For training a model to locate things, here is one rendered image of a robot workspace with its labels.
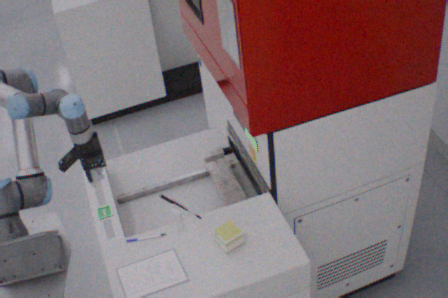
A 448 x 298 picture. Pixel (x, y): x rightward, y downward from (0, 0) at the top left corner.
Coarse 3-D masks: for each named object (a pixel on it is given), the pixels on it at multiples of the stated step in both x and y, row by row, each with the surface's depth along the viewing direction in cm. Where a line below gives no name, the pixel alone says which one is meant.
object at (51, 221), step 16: (32, 224) 213; (48, 224) 212; (64, 240) 205; (64, 256) 199; (64, 272) 193; (0, 288) 189; (16, 288) 189; (32, 288) 188; (48, 288) 188; (64, 288) 188
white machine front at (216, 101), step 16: (208, 80) 240; (208, 96) 251; (224, 96) 220; (224, 112) 228; (224, 128) 238; (240, 128) 210; (240, 144) 219; (256, 144) 192; (272, 144) 182; (256, 160) 200; (272, 160) 186; (272, 176) 191; (272, 192) 195
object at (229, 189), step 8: (216, 160) 223; (224, 160) 223; (208, 168) 220; (216, 176) 216; (224, 176) 216; (232, 176) 215; (216, 184) 213; (224, 184) 212; (232, 184) 212; (224, 192) 209; (232, 192) 209; (240, 192) 208; (224, 200) 206; (232, 200) 205; (240, 200) 205
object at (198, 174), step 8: (232, 160) 227; (184, 176) 222; (192, 176) 222; (200, 176) 224; (160, 184) 220; (168, 184) 221; (176, 184) 222; (128, 192) 218; (136, 192) 218; (144, 192) 219; (152, 192) 220; (120, 200) 217; (128, 200) 218
